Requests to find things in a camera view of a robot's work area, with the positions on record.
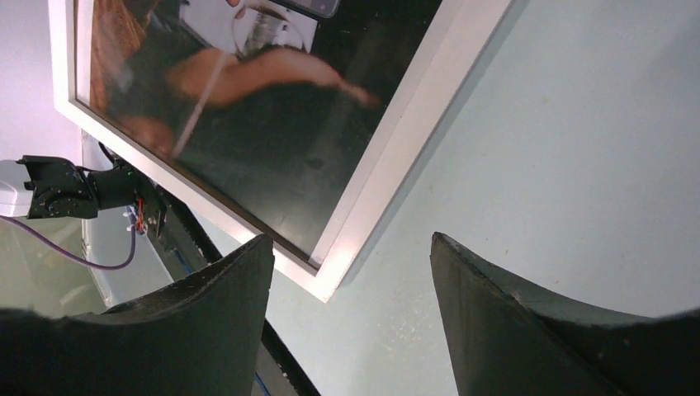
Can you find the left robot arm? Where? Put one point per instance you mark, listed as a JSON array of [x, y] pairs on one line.
[[39, 187]]

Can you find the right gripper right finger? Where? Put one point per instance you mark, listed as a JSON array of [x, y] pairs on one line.
[[509, 336]]

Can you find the wooden picture frame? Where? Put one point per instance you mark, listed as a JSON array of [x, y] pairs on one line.
[[455, 40]]

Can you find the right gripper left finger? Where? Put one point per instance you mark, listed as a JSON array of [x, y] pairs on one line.
[[72, 355]]

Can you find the printed photo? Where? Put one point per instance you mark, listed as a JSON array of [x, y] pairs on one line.
[[270, 106]]

